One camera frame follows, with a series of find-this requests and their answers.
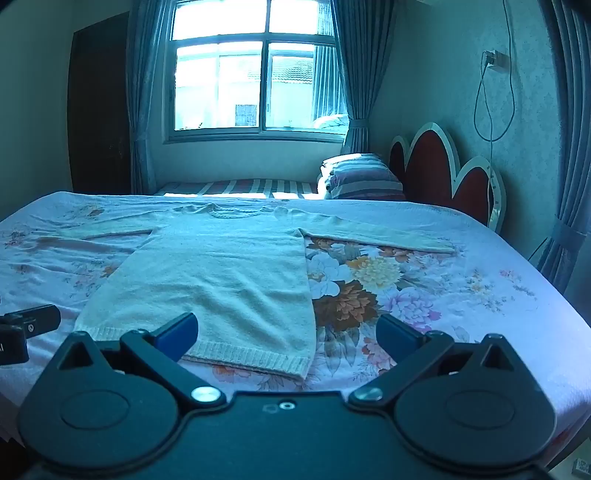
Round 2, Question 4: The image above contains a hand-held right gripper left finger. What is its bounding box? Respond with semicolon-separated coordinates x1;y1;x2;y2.
58;312;228;411

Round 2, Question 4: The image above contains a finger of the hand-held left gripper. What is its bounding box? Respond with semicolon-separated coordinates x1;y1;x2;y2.
1;304;62;339

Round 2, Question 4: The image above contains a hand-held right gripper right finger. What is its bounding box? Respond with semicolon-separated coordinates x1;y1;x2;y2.
347;314;516;409

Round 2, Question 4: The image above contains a cream knit sweater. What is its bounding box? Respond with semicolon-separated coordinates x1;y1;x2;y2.
44;202;458;381

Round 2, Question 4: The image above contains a floral bed sheet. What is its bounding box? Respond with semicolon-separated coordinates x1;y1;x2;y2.
0;190;591;467

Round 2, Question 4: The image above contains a striped bed sheet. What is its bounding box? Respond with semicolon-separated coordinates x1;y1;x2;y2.
154;178;325;200

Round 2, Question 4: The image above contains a striped folded quilt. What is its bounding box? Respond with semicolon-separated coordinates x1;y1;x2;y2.
317;152;407;202

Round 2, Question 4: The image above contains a red and white headboard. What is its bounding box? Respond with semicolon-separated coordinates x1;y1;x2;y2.
388;122;507;232

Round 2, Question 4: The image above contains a dark wooden wardrobe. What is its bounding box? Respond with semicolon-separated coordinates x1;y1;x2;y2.
67;11;134;195

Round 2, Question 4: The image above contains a sliding glass window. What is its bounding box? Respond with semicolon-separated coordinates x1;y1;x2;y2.
164;0;352;144

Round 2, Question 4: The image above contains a blue curtain with tieback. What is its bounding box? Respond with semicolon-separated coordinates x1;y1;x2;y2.
537;0;591;297

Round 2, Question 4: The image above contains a thin charger cable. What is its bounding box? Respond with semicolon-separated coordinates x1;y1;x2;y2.
473;52;498;172

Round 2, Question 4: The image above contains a wall socket with charger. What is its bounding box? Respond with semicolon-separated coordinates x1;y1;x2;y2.
482;49;509;71

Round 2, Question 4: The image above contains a thin dark wall cable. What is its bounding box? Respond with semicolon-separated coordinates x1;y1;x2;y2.
501;0;519;139

